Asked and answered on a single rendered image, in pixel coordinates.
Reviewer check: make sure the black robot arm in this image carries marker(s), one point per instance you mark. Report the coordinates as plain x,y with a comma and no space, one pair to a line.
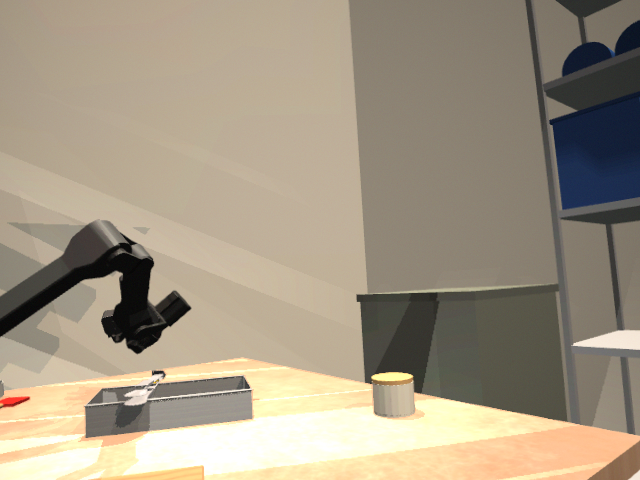
96,251

